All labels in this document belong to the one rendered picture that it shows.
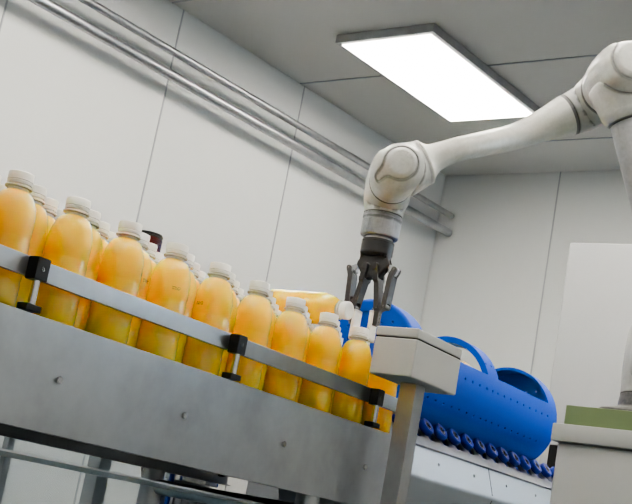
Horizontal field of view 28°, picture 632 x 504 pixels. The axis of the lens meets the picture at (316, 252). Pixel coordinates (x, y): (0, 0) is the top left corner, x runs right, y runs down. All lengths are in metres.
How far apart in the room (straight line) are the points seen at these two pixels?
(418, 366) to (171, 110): 4.80
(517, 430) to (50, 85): 3.80
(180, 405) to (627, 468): 1.09
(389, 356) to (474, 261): 6.52
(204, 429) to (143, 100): 4.98
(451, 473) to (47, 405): 1.49
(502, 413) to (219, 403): 1.33
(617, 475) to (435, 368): 0.48
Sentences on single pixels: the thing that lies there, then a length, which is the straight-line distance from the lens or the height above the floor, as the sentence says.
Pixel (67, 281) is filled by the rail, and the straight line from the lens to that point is 1.93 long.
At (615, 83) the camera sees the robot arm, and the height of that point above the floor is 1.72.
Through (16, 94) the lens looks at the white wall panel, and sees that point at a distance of 6.48.
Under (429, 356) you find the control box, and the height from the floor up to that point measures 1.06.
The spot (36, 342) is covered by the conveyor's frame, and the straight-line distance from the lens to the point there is 1.87.
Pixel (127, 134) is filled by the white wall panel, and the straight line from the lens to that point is 6.95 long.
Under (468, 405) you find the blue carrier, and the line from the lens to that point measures 3.21.
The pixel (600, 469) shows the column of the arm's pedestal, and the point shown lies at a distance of 2.82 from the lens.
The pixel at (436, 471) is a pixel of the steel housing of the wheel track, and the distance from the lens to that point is 3.10.
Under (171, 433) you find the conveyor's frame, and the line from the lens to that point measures 2.11.
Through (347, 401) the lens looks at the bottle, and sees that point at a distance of 2.62.
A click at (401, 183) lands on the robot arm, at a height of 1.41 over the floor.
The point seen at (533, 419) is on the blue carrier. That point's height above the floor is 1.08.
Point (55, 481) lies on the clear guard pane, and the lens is 2.64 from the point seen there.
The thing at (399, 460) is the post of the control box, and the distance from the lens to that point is 2.60.
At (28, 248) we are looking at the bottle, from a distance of 1.90.
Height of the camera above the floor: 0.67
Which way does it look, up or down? 12 degrees up
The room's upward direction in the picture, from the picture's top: 11 degrees clockwise
